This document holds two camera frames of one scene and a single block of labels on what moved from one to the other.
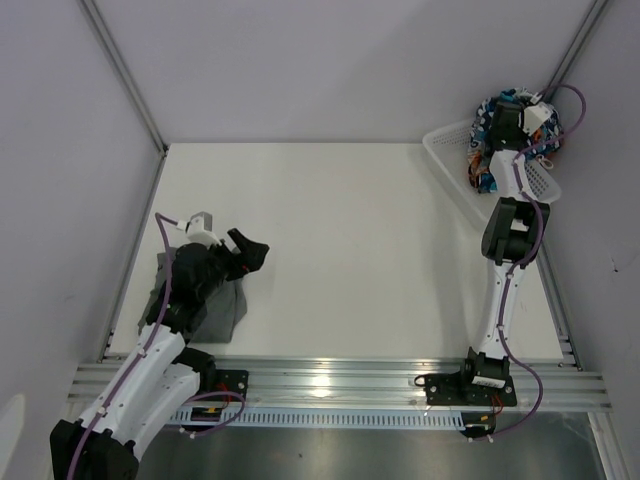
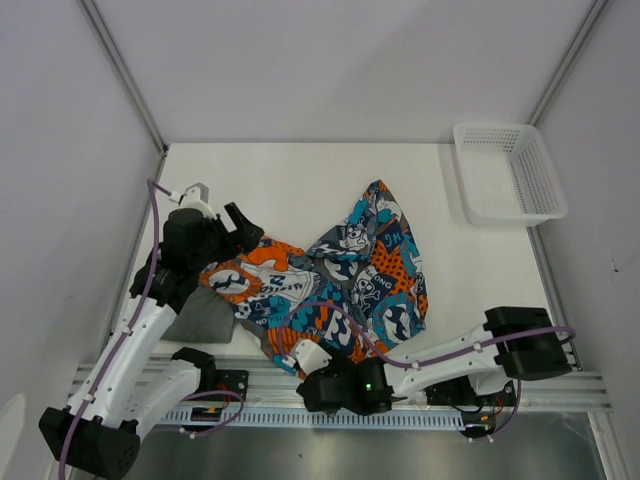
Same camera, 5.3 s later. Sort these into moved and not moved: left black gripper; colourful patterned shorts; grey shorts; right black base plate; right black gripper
Moved: colourful patterned shorts; right black gripper; left black gripper
Not moved: right black base plate; grey shorts
